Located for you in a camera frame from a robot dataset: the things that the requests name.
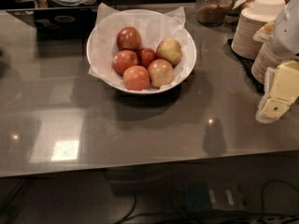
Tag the red apple with sticker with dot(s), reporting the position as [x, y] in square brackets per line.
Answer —
[123, 60]

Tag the white paper bowl liner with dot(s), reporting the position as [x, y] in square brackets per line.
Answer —
[102, 47]

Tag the power box under table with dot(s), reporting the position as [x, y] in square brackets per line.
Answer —
[215, 198]

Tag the back stack paper bowls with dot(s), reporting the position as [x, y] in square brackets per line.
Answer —
[252, 18]

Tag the white ceramic bowl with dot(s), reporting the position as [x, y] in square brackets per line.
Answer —
[190, 59]

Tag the black rubber mat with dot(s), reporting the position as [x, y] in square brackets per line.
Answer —
[246, 65]

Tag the red apple back left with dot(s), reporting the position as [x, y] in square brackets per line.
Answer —
[128, 38]

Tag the dark red center apple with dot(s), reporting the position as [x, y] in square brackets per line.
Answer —
[146, 56]

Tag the orange-red apple front left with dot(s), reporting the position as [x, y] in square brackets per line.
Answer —
[136, 78]

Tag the yellow-red apple back right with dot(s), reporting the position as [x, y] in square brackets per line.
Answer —
[170, 50]

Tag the yellow-red apple front right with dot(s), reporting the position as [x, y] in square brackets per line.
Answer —
[160, 73]

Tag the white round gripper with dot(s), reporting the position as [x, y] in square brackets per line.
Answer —
[287, 32]

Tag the stack paper bowls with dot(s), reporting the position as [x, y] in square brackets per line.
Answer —
[252, 18]
[265, 58]

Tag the yellow-red apple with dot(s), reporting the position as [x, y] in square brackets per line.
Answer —
[170, 50]
[160, 73]

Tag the black laptop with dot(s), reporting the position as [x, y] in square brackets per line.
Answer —
[59, 22]

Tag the glass jar with nuts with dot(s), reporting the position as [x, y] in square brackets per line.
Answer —
[212, 12]

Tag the front stack paper bowls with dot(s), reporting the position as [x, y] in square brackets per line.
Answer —
[265, 58]

